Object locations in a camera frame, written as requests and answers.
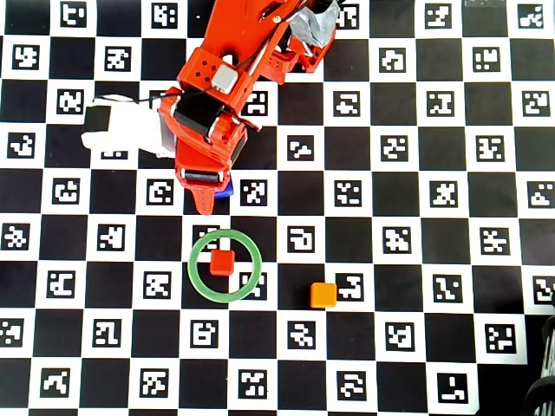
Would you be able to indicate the orange-red gripper body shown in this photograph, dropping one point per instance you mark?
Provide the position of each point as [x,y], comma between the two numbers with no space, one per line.
[204,177]

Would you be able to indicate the black white marker mat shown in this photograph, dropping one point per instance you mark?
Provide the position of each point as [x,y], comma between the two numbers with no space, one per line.
[390,260]

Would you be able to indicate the orange cube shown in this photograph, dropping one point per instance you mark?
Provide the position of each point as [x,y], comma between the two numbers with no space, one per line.
[323,294]

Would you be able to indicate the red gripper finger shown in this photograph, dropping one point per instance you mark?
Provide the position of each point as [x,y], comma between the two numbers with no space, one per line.
[204,200]

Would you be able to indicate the blue cube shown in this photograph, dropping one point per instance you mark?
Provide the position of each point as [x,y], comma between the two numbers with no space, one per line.
[225,190]

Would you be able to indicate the orange-red robot base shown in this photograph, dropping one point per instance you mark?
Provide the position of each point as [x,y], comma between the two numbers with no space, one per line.
[282,65]

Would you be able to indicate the small grey square module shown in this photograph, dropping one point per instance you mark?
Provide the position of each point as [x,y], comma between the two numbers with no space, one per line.
[224,78]

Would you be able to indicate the red cube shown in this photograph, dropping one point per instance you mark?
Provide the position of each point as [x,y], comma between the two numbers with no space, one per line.
[222,262]

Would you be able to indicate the grey tape wrap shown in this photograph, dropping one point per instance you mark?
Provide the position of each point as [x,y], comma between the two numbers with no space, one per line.
[314,26]

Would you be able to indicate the orange-red robot arm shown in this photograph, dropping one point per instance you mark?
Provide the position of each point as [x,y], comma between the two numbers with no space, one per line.
[234,30]

